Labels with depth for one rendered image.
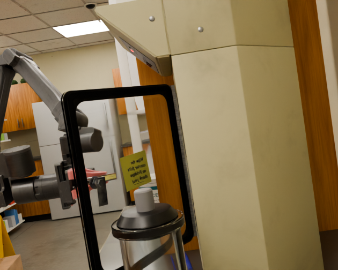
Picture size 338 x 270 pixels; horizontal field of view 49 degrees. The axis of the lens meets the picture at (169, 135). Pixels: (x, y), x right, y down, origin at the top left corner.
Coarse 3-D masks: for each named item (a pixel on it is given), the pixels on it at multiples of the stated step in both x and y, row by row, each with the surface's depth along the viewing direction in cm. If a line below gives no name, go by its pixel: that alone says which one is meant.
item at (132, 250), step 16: (112, 224) 55; (160, 224) 51; (128, 240) 51; (144, 240) 51; (160, 240) 51; (176, 240) 53; (128, 256) 52; (144, 256) 51; (160, 256) 51; (176, 256) 52
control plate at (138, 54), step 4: (124, 44) 80; (128, 44) 74; (128, 48) 82; (132, 48) 76; (132, 52) 87; (136, 52) 78; (140, 52) 72; (136, 56) 89; (140, 56) 81; (144, 56) 74; (148, 60) 76; (152, 64) 78; (152, 68) 89; (156, 68) 81
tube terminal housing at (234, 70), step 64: (192, 0) 62; (256, 0) 67; (192, 64) 62; (256, 64) 66; (192, 128) 63; (256, 128) 64; (192, 192) 63; (256, 192) 63; (256, 256) 64; (320, 256) 77
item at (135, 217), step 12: (144, 192) 54; (144, 204) 54; (156, 204) 57; (168, 204) 56; (120, 216) 54; (132, 216) 52; (144, 216) 51; (156, 216) 52; (168, 216) 52; (132, 228) 51
